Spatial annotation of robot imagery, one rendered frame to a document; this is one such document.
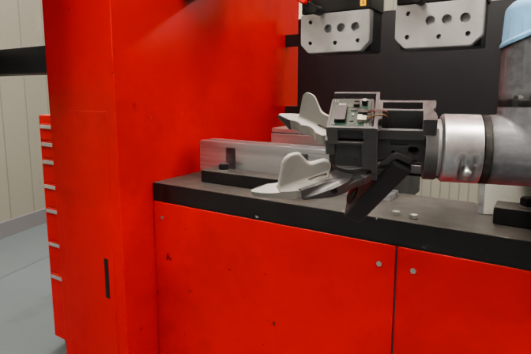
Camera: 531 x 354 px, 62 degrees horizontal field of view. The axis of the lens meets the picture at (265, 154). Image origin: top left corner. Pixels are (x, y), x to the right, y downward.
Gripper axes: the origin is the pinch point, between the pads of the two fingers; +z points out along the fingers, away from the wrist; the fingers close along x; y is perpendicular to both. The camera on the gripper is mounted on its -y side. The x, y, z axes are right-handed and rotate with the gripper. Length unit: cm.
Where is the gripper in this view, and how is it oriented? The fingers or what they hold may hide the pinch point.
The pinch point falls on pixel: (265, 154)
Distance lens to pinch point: 56.0
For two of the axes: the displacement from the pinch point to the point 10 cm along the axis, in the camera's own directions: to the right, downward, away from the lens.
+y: -1.4, -7.7, -6.2
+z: -9.6, -0.4, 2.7
